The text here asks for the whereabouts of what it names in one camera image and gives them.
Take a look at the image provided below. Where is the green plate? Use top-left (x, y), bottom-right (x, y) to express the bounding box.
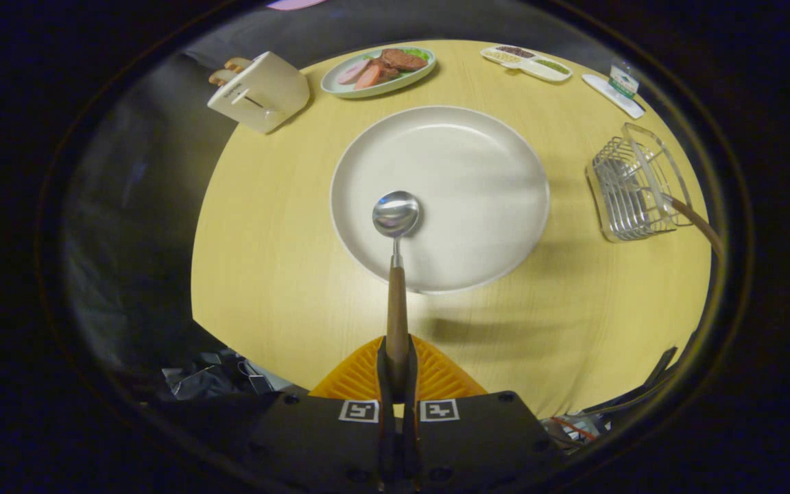
top-left (320, 45), bottom-right (437, 99)

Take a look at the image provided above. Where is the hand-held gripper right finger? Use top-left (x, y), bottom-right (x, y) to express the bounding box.
top-left (398, 335), bottom-right (560, 494)

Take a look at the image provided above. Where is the wooden stick handle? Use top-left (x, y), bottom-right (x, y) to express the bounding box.
top-left (662, 193), bottom-right (726, 259)

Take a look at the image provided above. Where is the white flat tray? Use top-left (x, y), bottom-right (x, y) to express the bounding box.
top-left (582, 73), bottom-right (645, 120)

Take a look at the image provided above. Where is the brown meat slice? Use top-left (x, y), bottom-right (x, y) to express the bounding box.
top-left (379, 48), bottom-right (429, 72)

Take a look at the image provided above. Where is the metal wire basket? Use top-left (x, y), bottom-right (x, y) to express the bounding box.
top-left (586, 122), bottom-right (695, 243)

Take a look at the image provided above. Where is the large white plate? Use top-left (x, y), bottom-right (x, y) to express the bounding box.
top-left (329, 105), bottom-right (551, 295)

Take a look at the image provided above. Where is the wooden-handled metal spoon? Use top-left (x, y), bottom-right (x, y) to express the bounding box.
top-left (372, 190), bottom-right (421, 405)

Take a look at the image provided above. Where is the cream toaster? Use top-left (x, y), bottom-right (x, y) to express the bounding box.
top-left (207, 51), bottom-right (311, 134)

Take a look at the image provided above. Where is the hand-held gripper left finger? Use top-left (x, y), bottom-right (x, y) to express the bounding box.
top-left (251, 335), bottom-right (399, 494)

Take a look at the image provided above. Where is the pink ham slice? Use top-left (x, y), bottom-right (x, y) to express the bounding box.
top-left (336, 59), bottom-right (372, 86)

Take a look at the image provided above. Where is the crumpled dark plastic bag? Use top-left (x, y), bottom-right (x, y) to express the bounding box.
top-left (160, 349), bottom-right (293, 401)

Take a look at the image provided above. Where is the orange sausage slice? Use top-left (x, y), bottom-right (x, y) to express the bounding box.
top-left (354, 64), bottom-right (383, 91)

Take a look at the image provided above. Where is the small clear packet green label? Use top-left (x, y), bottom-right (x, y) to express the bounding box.
top-left (608, 60), bottom-right (641, 99)

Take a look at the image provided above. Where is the white divided condiment tray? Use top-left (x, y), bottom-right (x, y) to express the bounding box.
top-left (481, 45), bottom-right (573, 84)

